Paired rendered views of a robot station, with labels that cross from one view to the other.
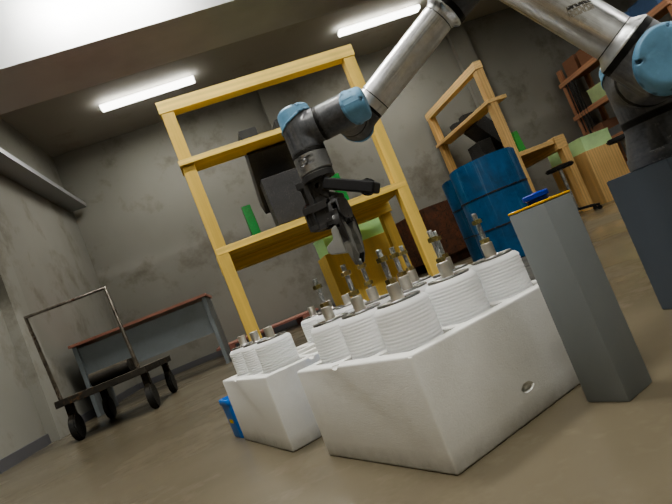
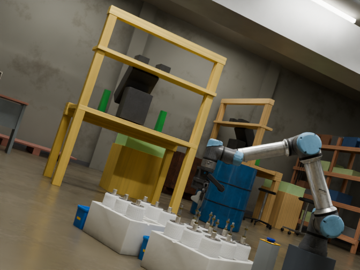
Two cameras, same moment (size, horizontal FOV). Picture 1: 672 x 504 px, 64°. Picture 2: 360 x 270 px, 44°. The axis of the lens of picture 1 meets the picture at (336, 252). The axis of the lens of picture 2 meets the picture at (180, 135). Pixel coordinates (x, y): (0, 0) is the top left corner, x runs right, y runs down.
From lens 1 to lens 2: 1.27 m
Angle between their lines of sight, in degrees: 13
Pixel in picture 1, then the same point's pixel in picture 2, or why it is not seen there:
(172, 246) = (15, 47)
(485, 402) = not seen: outside the picture
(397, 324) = (209, 246)
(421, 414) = not seen: outside the picture
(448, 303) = (223, 249)
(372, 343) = (192, 244)
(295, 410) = (130, 239)
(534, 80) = (291, 129)
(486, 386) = not seen: outside the picture
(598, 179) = (280, 212)
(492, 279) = (238, 250)
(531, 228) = (263, 248)
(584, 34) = (317, 200)
